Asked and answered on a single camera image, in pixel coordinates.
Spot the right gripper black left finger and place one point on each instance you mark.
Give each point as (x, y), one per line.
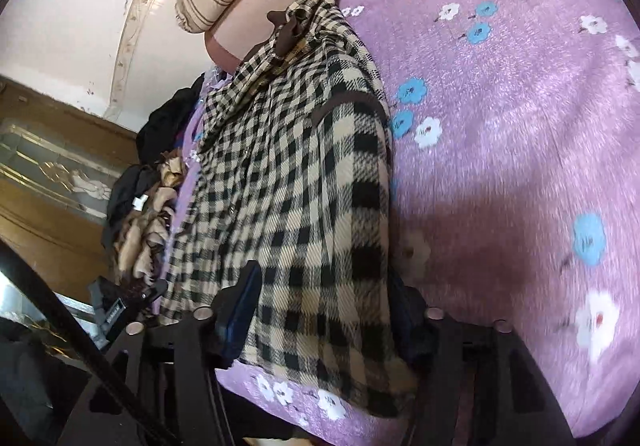
(158, 386)

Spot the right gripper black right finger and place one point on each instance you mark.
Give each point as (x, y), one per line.
(475, 383)

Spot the black beige checkered coat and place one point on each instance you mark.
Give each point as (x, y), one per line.
(295, 176)

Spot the beige brown clothes pile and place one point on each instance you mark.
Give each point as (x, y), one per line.
(141, 241)

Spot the wooden wardrobe with glass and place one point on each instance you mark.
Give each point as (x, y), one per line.
(58, 168)

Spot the black garment pile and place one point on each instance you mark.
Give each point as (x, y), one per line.
(157, 136)

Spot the purple floral bed sheet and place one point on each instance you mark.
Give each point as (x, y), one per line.
(514, 194)

